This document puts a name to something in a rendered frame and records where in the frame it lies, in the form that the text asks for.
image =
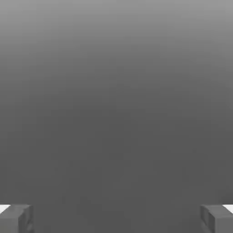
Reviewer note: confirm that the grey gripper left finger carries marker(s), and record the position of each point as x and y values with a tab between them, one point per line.
12	219

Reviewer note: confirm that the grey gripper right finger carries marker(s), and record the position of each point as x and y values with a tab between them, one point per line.
219	219

